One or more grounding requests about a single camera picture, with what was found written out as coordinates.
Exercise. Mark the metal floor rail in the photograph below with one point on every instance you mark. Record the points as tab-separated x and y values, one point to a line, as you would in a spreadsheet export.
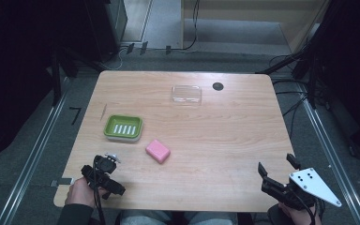
33	156
334	159

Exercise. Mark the thin wooden stick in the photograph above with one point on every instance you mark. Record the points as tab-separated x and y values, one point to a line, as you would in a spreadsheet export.
103	112

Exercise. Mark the clear plastic container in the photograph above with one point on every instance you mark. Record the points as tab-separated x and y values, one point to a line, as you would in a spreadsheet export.
186	94

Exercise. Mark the black plug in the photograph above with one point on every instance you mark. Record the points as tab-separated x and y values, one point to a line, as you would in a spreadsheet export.
168	49
130	48
143	47

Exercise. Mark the pink soap bar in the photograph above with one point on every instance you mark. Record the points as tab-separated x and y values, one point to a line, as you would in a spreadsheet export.
157	151

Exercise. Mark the person's left hand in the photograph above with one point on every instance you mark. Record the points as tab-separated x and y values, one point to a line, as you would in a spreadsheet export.
79	193

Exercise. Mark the person's left leg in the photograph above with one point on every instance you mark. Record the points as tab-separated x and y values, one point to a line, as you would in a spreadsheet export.
145	218

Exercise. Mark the person's leg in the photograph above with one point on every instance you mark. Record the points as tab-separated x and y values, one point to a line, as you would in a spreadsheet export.
212	218
145	218

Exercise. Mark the person's right hand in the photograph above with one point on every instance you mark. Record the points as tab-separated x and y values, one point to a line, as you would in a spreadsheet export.
301	217

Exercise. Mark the green soap dish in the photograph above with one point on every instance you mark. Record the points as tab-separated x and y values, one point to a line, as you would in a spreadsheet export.
123	128

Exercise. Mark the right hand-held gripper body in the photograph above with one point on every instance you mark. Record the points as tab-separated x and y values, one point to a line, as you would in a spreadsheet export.
309	184

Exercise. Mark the person's right leg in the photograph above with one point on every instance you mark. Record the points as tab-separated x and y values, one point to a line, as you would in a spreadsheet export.
212	218

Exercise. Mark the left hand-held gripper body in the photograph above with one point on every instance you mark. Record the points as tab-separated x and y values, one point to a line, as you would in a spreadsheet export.
104	181

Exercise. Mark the black tripod stand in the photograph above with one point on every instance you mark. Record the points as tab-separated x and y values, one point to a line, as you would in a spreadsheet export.
311	72
56	78

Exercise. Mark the dark cabinet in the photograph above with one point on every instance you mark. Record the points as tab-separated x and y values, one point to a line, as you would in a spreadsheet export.
106	28

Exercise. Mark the black round table grommet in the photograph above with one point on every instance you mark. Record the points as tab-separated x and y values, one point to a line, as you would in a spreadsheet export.
217	86

